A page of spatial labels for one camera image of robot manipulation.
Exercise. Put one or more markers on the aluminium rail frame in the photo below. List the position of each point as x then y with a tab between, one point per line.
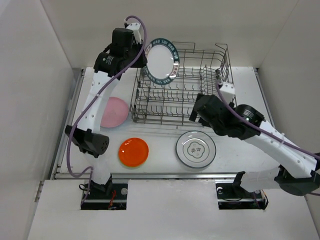
60	147

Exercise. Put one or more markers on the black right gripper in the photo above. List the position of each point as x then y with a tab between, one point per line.
193	115

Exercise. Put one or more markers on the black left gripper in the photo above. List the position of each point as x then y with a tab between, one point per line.
141	63

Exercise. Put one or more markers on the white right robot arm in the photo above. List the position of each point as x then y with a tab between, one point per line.
296	172

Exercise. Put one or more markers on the white plate with emblem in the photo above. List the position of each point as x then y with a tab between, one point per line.
195	149

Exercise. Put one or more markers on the green rimmed white plate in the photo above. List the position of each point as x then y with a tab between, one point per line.
163	61

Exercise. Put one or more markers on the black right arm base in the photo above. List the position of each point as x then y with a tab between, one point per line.
231	197

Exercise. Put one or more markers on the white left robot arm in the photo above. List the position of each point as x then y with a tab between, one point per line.
85	132

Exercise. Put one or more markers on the green plastic plate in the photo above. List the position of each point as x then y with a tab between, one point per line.
132	167

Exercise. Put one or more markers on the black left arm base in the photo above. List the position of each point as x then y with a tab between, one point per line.
114	199

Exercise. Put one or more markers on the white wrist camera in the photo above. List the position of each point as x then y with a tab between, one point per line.
227	90
135	27

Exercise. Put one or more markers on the brown sunburst pattern plate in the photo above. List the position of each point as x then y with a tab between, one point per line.
195	169

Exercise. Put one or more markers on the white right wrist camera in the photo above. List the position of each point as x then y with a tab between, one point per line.
227	90

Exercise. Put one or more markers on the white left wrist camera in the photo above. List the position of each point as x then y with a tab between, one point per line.
135	27

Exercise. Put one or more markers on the pink plastic plate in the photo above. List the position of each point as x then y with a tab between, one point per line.
115	113

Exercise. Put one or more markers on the grey wire dish rack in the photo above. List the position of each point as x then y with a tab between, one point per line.
172	104

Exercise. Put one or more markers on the orange plastic plate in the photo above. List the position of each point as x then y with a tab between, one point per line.
133	151

